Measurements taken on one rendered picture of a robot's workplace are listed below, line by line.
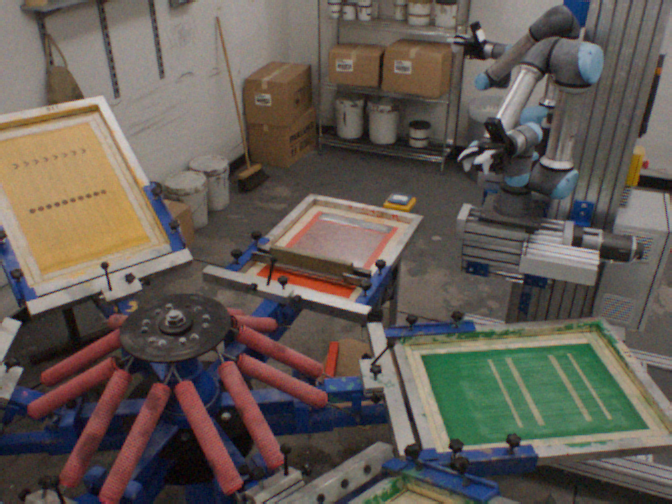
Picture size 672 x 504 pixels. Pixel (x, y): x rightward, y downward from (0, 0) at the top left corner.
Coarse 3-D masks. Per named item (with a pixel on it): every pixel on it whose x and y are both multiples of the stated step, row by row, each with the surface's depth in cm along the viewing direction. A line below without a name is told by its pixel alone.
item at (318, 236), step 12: (312, 228) 288; (324, 228) 288; (336, 228) 288; (348, 228) 288; (300, 240) 279; (312, 240) 279; (324, 240) 279; (336, 240) 279; (312, 252) 270; (324, 252) 270; (264, 276) 255; (276, 276) 255; (288, 276) 255; (300, 276) 255
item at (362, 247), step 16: (384, 224) 291; (352, 240) 279; (368, 240) 279; (384, 240) 279; (336, 256) 268; (352, 256) 268; (368, 256) 268; (320, 288) 248; (336, 288) 248; (352, 288) 247
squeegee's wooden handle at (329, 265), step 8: (272, 248) 254; (280, 248) 253; (288, 248) 253; (280, 256) 254; (288, 256) 253; (296, 256) 251; (304, 256) 249; (312, 256) 248; (320, 256) 248; (328, 256) 248; (288, 264) 255; (296, 264) 253; (304, 264) 251; (312, 264) 250; (320, 264) 248; (328, 264) 247; (336, 264) 245; (344, 264) 244; (352, 264) 244; (328, 272) 249; (336, 272) 247; (344, 272) 246; (352, 272) 247
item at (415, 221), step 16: (304, 208) 299; (336, 208) 304; (352, 208) 300; (368, 208) 297; (384, 208) 297; (288, 224) 286; (416, 224) 284; (272, 240) 274; (400, 240) 272; (400, 256) 267; (240, 272) 252
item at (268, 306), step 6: (264, 300) 226; (270, 300) 226; (258, 306) 223; (264, 306) 223; (270, 306) 223; (276, 306) 223; (282, 306) 228; (258, 312) 220; (264, 312) 220; (270, 312) 220; (276, 318) 225
